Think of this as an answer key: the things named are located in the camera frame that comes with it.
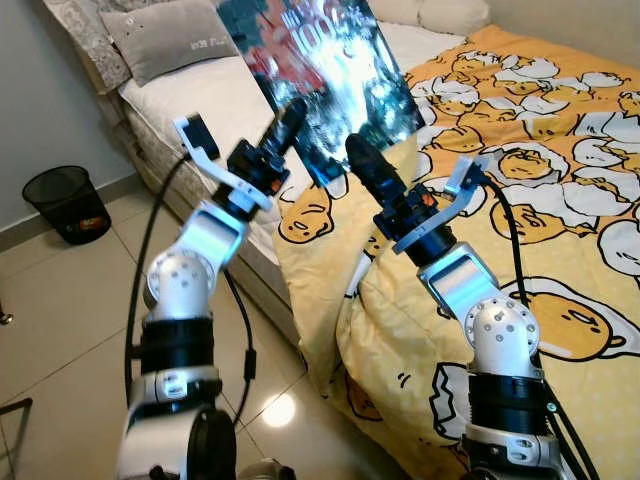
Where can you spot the dark cover book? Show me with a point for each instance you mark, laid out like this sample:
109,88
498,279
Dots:
340,70

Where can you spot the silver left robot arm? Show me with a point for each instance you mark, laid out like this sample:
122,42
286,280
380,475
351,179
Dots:
180,285

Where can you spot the orange wrapper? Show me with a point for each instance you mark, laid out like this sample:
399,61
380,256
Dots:
87,228

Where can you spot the grey pillow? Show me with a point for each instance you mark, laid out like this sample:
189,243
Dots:
165,40

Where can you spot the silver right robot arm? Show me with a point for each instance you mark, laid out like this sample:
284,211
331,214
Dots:
500,330

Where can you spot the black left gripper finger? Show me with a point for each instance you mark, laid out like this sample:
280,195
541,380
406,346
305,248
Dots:
290,120

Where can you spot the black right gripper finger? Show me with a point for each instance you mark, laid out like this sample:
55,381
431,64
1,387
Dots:
370,165

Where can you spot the short cream bolster pillow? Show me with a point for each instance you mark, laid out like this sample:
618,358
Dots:
455,15

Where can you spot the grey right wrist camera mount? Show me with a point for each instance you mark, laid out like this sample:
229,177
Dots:
440,215

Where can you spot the black mesh trash bin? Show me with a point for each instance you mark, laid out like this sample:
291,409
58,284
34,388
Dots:
60,200

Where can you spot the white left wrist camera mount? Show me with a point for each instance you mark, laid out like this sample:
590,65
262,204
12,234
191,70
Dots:
215,170

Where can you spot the black metal stand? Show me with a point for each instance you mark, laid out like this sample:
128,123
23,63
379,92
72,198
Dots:
10,430

